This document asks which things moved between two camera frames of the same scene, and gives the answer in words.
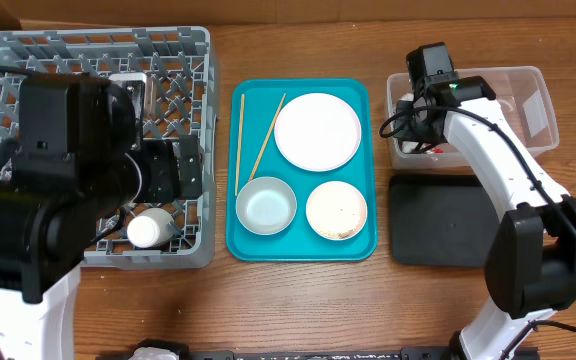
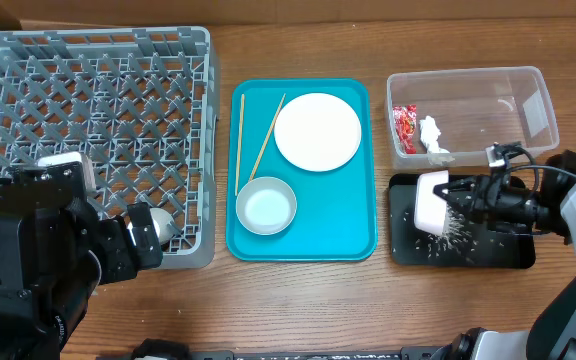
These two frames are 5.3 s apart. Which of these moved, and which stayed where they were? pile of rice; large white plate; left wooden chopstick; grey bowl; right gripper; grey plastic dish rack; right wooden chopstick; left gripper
Moved: right gripper; left gripper; pile of rice
Stayed: grey plastic dish rack; left wooden chopstick; grey bowl; large white plate; right wooden chopstick
